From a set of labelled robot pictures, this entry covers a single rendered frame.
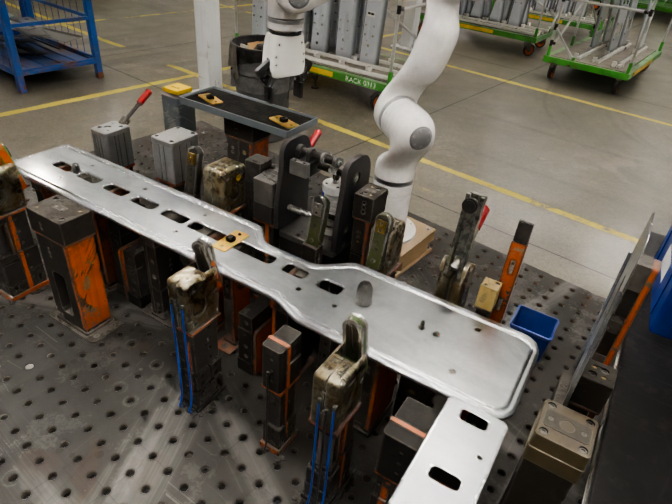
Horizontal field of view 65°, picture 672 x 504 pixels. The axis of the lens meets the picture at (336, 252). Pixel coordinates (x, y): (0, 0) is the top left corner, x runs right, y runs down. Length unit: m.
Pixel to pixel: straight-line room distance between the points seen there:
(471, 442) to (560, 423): 0.13
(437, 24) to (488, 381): 0.89
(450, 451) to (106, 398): 0.78
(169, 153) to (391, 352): 0.78
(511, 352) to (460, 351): 0.09
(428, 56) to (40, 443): 1.24
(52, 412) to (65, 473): 0.16
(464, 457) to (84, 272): 0.93
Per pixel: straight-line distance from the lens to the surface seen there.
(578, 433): 0.85
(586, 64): 7.10
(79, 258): 1.33
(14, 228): 1.54
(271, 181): 1.27
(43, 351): 1.45
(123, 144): 1.66
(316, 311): 1.00
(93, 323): 1.44
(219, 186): 1.32
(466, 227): 1.04
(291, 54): 1.33
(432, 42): 1.44
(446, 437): 0.84
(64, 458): 1.22
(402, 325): 1.00
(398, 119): 1.44
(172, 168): 1.43
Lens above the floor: 1.65
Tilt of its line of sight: 34 degrees down
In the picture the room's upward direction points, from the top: 6 degrees clockwise
